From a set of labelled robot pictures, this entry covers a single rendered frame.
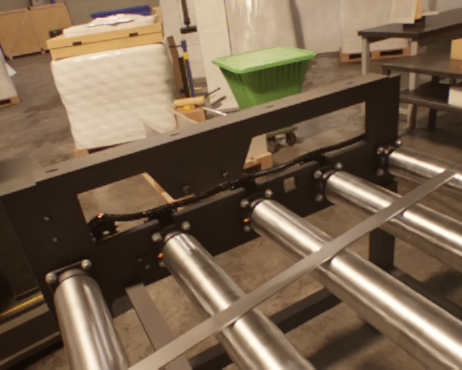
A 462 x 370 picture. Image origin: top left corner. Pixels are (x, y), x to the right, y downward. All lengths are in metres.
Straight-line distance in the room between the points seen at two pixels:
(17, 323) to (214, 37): 3.61
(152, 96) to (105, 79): 0.49
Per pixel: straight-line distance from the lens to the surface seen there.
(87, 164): 1.11
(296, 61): 3.78
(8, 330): 2.26
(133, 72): 4.44
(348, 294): 0.99
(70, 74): 4.57
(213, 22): 4.86
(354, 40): 7.90
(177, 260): 1.11
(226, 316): 0.89
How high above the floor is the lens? 1.53
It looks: 27 degrees down
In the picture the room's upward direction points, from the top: 8 degrees counter-clockwise
